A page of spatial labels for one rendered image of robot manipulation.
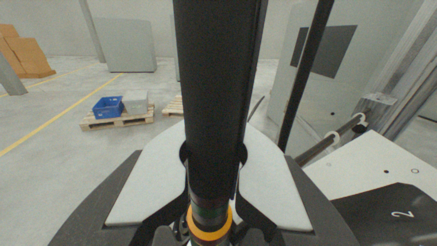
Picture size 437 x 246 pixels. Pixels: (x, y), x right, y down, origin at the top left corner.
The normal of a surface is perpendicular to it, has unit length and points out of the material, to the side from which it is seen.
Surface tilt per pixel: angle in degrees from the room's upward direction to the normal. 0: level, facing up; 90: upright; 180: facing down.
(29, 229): 0
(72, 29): 90
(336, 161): 50
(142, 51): 90
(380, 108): 90
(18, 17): 90
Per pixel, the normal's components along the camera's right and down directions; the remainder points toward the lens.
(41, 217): 0.04, -0.86
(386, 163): -0.74, -0.58
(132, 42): 0.21, 0.51
